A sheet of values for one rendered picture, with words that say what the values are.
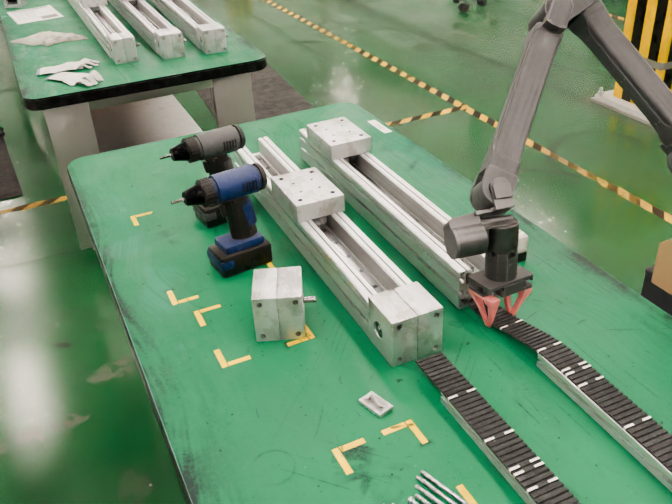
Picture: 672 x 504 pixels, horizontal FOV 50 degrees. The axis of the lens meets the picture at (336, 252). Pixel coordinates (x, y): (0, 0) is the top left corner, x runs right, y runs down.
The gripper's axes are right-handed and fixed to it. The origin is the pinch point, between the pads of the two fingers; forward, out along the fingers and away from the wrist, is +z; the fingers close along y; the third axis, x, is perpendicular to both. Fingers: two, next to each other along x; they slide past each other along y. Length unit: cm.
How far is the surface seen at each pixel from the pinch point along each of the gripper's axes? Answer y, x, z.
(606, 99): -262, -214, 46
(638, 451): 3.7, 35.7, 3.6
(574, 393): 2.8, 22.0, 2.2
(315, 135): 0, -72, -18
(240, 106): -24, -190, 2
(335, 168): -1, -64, -11
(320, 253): 21.3, -29.8, -7.7
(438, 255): 3.8, -13.7, -8.5
